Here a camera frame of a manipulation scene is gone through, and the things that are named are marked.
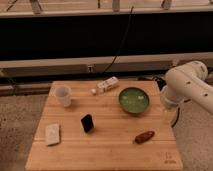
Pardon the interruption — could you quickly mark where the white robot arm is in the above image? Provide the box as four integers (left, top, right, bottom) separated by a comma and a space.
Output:
160, 61, 213, 127

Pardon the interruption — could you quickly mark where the black standing eraser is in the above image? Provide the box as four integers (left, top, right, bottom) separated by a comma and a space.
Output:
81, 114, 94, 133

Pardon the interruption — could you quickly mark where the green bowl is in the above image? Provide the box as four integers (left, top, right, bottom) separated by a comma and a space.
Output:
118, 87, 150, 115

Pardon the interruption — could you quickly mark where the translucent plastic cup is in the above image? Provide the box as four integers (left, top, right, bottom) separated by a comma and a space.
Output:
54, 86, 71, 107

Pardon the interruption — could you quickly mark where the brown oblong object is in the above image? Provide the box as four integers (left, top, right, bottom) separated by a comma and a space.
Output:
135, 131, 155, 144

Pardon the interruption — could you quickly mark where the white flat sponge block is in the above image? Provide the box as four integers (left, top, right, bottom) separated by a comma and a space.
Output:
45, 124, 60, 146

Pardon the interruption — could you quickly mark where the black hanging cable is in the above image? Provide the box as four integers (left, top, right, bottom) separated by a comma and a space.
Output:
101, 5, 135, 74

